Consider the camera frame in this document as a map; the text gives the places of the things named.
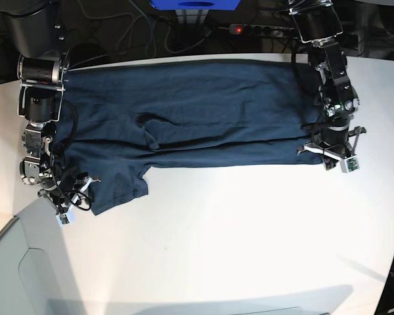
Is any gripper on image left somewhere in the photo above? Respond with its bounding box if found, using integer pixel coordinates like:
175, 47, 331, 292
37, 173, 100, 214

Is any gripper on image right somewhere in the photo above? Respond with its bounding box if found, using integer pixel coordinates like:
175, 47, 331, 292
297, 126, 367, 171

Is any blue T-shirt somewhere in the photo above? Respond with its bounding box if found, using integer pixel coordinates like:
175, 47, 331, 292
53, 60, 321, 215

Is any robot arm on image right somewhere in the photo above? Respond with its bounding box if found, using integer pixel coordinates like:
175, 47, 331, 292
288, 1, 366, 173

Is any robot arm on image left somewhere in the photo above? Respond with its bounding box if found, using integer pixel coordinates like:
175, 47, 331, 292
5, 1, 95, 221

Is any black power strip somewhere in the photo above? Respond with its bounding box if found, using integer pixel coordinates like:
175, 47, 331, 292
228, 24, 299, 39

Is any blue box with oval hole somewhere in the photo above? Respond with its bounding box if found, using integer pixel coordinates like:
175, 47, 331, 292
150, 0, 240, 11

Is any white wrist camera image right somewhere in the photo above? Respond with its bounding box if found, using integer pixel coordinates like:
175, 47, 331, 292
339, 155, 359, 173

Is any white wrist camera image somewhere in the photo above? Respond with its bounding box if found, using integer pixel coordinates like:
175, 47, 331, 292
339, 155, 359, 173
56, 210, 76, 227

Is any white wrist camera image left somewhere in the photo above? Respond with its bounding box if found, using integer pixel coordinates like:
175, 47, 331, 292
56, 210, 76, 227

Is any aluminium profile post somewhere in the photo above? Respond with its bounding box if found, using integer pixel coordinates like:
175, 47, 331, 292
175, 9, 208, 25

